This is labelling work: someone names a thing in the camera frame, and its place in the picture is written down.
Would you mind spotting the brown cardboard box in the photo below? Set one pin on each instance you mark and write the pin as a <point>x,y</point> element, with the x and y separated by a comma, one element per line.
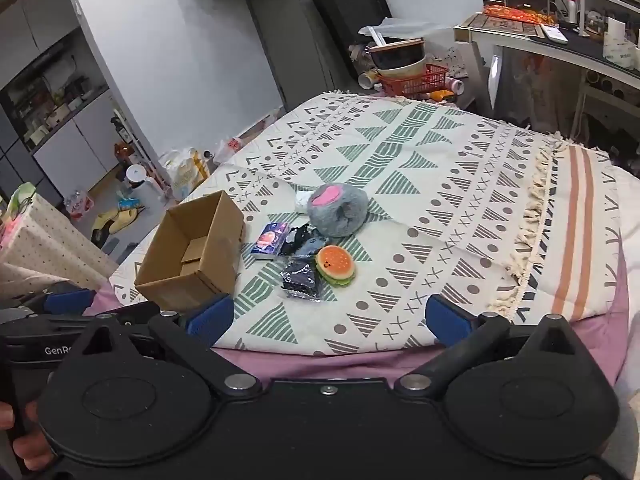
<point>220,245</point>

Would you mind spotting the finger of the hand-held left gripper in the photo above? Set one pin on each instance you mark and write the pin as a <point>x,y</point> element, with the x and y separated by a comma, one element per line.
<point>67,301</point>

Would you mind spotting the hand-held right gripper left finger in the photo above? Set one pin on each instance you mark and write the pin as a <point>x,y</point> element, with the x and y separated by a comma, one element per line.
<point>210,316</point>

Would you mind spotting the black upright panel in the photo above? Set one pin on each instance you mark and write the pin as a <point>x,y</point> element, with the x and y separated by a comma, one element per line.
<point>345,0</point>

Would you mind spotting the dark packet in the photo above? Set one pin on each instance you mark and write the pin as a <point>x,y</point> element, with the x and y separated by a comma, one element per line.
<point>300,282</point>

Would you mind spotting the red plastic basket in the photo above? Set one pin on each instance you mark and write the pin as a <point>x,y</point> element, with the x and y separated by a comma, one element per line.
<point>422,82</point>

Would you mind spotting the white desk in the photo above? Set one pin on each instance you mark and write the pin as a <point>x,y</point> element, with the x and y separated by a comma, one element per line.
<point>550,51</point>

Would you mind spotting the paper rolls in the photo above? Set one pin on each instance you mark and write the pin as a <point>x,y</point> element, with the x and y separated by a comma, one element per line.
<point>367,78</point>

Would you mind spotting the black packet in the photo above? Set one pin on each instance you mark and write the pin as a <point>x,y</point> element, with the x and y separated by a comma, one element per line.
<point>300,245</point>

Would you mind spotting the white slim rack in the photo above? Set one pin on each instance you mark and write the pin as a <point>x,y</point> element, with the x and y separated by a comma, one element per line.
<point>142,155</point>

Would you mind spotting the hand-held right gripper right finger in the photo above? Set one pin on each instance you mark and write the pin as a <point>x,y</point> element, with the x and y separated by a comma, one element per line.
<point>448,317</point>

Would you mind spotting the patterned fringed blanket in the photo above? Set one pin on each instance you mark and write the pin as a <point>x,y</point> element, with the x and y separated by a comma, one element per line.
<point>450,160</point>

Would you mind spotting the person's left hand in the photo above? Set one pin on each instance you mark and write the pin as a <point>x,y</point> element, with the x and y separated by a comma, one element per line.
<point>32,452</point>

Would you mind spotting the bread bag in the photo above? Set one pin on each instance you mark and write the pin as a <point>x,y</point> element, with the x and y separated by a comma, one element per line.
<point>185,172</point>

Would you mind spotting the grey plush toy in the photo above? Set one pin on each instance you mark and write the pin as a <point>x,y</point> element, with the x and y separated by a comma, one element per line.
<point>340,215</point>

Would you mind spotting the blue floor packet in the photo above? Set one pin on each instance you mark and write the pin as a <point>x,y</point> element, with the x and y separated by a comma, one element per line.
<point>127,202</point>

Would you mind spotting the white kettle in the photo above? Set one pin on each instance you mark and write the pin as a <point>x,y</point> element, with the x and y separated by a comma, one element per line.
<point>139,185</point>

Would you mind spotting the white bedding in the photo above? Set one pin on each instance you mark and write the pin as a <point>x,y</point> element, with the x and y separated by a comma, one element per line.
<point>631,310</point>

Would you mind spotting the white remote control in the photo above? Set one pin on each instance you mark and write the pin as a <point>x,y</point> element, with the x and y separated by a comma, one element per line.
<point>554,34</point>

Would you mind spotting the cream bowl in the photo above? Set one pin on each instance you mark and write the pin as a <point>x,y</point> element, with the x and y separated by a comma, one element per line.
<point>400,66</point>

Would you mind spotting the hamburger squishy toy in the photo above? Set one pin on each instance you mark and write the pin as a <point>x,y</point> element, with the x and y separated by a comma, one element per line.
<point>336,262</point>

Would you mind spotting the polka-dot fabric box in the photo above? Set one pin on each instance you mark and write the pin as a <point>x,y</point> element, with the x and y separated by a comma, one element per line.
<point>45,250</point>

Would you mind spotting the red-print plastic bag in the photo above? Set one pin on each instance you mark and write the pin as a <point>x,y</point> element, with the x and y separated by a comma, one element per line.
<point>232,146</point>

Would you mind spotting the brown desk mat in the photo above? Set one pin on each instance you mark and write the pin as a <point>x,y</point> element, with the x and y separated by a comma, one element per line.
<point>500,24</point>

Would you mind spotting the white wall cabinet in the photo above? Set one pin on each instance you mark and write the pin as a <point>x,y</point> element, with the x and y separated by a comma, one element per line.
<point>85,125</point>

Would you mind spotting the water bottle pack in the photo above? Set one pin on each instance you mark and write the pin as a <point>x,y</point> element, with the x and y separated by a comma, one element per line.
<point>80,205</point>

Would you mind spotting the purple planet-print tissue pack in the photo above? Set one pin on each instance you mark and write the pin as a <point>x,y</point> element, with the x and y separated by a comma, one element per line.
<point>270,241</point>

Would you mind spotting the yellow slippers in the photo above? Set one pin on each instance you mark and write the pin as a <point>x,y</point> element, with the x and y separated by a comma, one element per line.
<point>117,220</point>

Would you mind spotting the orange snack packet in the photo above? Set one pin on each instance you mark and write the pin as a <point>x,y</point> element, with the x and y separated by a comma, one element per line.
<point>520,13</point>

